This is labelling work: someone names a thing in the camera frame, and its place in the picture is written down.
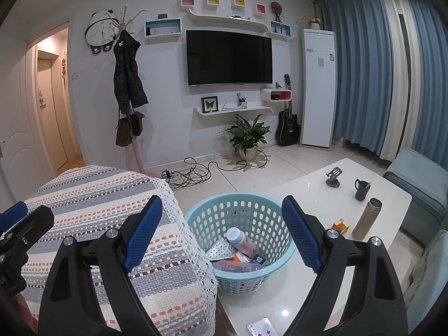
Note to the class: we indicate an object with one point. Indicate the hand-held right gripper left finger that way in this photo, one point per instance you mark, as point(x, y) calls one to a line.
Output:
point(143, 231)

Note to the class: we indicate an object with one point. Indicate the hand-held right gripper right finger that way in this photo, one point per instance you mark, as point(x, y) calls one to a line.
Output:
point(301, 232)

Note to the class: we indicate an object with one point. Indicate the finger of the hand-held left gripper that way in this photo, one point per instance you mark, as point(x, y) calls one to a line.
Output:
point(14, 212)
point(35, 224)

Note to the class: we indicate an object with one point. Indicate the white and blue milk carton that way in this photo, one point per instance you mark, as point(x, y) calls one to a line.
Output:
point(259, 259)

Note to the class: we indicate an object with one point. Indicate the light blue plastic basket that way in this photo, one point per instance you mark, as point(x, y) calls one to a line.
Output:
point(203, 217)

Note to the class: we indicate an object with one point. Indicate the person's left forearm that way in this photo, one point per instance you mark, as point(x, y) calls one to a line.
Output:
point(24, 311)

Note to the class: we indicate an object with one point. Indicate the colourful puzzle cube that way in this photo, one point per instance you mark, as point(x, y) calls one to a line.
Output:
point(341, 226)

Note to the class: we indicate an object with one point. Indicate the striped woven blanket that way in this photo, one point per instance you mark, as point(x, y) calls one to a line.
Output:
point(98, 196)

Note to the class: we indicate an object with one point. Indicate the white power strip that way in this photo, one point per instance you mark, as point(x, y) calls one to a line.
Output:
point(173, 177)

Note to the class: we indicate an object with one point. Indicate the bottle with white cap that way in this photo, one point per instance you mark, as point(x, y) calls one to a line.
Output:
point(239, 239)

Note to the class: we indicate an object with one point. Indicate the metal phone stand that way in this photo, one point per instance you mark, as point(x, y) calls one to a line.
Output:
point(334, 176)

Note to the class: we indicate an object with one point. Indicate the brown thermos bottle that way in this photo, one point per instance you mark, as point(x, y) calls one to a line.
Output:
point(366, 220)

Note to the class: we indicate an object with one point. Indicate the black mug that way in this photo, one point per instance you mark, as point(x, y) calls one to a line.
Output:
point(361, 190)

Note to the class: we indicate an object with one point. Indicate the polka dot bag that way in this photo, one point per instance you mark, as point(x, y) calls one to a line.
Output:
point(220, 250)

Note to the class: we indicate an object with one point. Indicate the white room door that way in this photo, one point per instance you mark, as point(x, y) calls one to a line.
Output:
point(17, 129)

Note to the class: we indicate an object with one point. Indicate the brown hanging bag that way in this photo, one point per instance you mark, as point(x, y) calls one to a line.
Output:
point(123, 131)

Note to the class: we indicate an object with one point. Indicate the playing card box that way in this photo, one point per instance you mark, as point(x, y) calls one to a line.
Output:
point(260, 327)

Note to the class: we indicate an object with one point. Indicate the black acoustic guitar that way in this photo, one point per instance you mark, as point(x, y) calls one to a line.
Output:
point(288, 129)

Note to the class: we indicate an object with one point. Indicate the dark hanging bag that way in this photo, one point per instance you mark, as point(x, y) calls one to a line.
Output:
point(138, 124)

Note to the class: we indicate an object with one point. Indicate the hallway door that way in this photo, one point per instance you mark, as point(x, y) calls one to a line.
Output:
point(52, 112)

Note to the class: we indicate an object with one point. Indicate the potted green plant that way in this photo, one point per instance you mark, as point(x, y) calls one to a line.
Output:
point(246, 134)

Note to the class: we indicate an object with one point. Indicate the white standing air conditioner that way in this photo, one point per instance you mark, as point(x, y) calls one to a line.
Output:
point(316, 105)

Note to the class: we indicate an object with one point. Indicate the teal armchair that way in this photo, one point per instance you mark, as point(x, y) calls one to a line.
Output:
point(420, 182)

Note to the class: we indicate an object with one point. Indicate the grey-green cushion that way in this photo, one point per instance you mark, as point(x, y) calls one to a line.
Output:
point(430, 280)

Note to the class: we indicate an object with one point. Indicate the white and pink shelf box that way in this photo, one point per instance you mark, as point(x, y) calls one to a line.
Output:
point(276, 94)

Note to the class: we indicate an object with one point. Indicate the low curved white shelf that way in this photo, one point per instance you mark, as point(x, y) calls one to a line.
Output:
point(231, 111)

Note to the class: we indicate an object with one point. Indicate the black coat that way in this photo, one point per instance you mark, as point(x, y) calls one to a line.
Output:
point(127, 73)

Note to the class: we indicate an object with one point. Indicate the blue and white curtain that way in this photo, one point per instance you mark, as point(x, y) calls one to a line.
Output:
point(364, 77)

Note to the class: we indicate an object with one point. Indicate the wide blue-lined box shelf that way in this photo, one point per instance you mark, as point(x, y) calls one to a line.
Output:
point(162, 28)

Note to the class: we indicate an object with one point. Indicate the small blue-lined box shelf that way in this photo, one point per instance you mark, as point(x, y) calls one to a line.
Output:
point(280, 29)

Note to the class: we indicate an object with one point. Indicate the flower vase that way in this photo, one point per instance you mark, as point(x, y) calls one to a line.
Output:
point(315, 22)

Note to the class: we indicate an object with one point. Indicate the round fan ornament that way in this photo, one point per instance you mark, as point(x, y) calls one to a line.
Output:
point(276, 8)

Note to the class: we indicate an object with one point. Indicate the long curved white shelf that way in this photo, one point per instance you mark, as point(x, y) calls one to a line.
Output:
point(224, 20)

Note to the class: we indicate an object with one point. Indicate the wall socket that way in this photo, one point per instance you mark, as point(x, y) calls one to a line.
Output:
point(222, 132)

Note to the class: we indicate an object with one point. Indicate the butterfly picture frame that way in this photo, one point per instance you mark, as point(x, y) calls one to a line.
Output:
point(209, 105)

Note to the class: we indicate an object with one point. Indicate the hanging wall ornament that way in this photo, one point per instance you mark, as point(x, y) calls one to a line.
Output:
point(64, 68)

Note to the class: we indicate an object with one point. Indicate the wall-mounted television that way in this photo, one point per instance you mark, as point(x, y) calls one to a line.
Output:
point(229, 57)

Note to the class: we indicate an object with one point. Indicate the panda wall clock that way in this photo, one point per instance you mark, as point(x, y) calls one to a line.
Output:
point(99, 31)

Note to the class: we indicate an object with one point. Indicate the small pink wall cube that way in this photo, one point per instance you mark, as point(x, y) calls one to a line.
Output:
point(260, 8)

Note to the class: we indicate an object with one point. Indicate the yellow wall cube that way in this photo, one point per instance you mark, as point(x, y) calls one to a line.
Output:
point(213, 0)
point(238, 1)

